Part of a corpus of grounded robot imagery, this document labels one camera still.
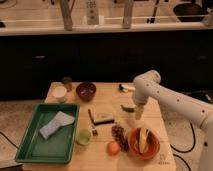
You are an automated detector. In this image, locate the orange bowl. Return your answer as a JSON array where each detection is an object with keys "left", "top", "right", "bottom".
[{"left": 128, "top": 127, "right": 160, "bottom": 160}]

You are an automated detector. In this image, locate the green plastic cup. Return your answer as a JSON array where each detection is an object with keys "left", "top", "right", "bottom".
[{"left": 76, "top": 129, "right": 91, "bottom": 145}]

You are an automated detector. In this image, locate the green plastic tray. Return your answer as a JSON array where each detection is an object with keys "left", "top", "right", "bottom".
[{"left": 15, "top": 103, "right": 79, "bottom": 164}]

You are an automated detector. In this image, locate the brown glass cup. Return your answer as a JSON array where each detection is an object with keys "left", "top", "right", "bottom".
[{"left": 61, "top": 77, "right": 72, "bottom": 92}]

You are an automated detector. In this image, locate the green pepper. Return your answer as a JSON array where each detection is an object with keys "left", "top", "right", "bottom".
[{"left": 121, "top": 105, "right": 135, "bottom": 113}]

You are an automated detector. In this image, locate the dark red bowl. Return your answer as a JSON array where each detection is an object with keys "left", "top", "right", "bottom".
[{"left": 76, "top": 82, "right": 96, "bottom": 102}]

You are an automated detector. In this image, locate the black cable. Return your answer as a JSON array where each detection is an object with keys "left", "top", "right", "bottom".
[{"left": 169, "top": 122, "right": 198, "bottom": 171}]

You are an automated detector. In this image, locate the small black brush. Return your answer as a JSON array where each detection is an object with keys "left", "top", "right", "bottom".
[{"left": 88, "top": 109, "right": 98, "bottom": 136}]

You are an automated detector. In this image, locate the yellow banana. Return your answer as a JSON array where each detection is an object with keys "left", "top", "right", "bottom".
[{"left": 139, "top": 128, "right": 149, "bottom": 153}]

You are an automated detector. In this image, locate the bunch of dark grapes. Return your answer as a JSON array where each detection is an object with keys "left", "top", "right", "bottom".
[{"left": 111, "top": 124, "right": 128, "bottom": 151}]

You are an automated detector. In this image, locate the blue sponge cloth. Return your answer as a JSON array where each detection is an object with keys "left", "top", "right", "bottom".
[{"left": 39, "top": 111, "right": 75, "bottom": 140}]

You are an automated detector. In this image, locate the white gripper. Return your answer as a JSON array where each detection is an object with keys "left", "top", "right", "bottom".
[{"left": 132, "top": 92, "right": 147, "bottom": 120}]

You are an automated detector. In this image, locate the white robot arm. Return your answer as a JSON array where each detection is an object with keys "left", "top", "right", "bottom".
[{"left": 132, "top": 70, "right": 213, "bottom": 171}]

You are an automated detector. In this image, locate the white plastic cup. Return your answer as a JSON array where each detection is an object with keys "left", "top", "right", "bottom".
[{"left": 52, "top": 86, "right": 67, "bottom": 103}]

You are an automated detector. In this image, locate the orange fruit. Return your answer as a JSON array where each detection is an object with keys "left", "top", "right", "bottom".
[{"left": 106, "top": 141, "right": 121, "bottom": 156}]

